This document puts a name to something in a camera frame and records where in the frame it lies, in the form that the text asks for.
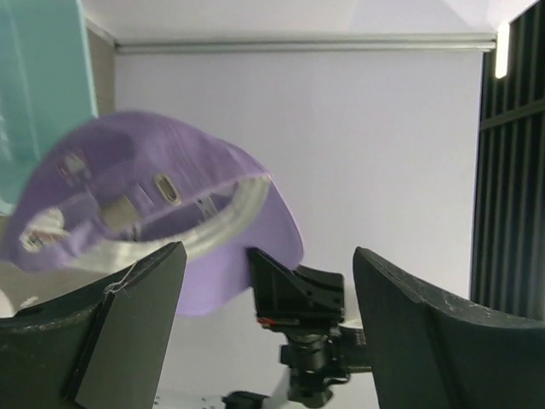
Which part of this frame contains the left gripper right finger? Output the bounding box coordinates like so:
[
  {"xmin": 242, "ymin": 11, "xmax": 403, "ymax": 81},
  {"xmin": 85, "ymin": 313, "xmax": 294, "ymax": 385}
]
[{"xmin": 353, "ymin": 247, "xmax": 544, "ymax": 409}]

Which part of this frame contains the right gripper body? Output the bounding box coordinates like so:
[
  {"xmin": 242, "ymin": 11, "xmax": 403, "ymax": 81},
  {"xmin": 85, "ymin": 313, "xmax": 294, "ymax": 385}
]
[{"xmin": 256, "ymin": 309, "xmax": 371, "ymax": 405}]

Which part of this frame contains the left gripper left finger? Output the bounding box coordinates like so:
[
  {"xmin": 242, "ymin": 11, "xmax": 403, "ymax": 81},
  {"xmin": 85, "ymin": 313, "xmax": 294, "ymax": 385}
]
[{"xmin": 1, "ymin": 244, "xmax": 186, "ymax": 408}]

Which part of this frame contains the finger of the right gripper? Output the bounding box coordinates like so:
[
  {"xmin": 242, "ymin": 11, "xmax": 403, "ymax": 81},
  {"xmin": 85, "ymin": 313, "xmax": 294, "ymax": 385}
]
[{"xmin": 247, "ymin": 248, "xmax": 345, "ymax": 320}]

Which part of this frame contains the purple cap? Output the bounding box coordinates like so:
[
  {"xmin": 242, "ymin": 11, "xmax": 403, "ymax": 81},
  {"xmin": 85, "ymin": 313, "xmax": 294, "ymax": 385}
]
[{"xmin": 1, "ymin": 111, "xmax": 304, "ymax": 316}]

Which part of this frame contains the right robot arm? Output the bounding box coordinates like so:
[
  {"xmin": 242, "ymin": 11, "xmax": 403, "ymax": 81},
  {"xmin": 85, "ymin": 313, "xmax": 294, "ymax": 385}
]
[{"xmin": 222, "ymin": 248, "xmax": 371, "ymax": 408}]

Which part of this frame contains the teal plastic bin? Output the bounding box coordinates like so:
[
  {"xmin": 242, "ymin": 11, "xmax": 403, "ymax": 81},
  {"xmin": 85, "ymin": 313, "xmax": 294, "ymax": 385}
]
[{"xmin": 1, "ymin": 1, "xmax": 98, "ymax": 216}]

